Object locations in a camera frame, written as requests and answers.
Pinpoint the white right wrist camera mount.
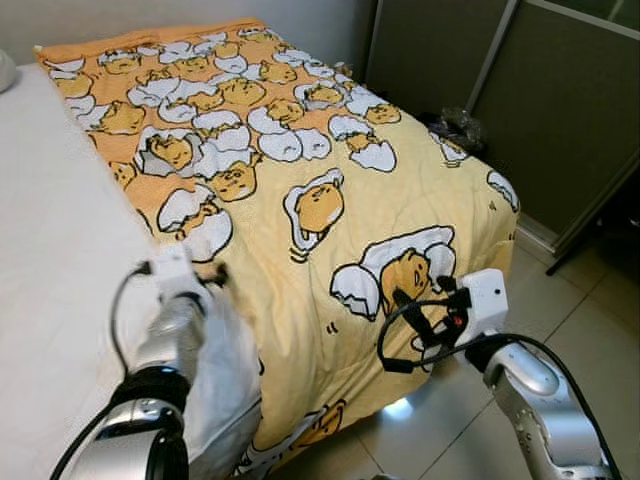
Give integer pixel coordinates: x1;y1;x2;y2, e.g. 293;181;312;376
458;268;511;341

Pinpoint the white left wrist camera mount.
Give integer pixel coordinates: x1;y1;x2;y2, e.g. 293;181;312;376
150;243;204;304

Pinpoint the white quilted mattress pad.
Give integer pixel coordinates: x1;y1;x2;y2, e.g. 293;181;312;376
0;62;263;480

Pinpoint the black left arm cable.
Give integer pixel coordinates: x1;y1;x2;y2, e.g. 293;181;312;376
50;260;153;480

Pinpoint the dark sliding door wardrobe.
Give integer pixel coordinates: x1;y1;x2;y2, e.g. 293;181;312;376
362;0;640;263

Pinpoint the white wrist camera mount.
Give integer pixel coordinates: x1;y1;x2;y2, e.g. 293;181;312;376
458;268;511;341
150;243;204;304

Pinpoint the yellow cartoon print blanket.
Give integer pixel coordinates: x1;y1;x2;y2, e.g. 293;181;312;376
35;14;523;480

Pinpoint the dark crinkled plastic bag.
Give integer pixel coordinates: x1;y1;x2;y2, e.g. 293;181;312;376
428;105;488;153

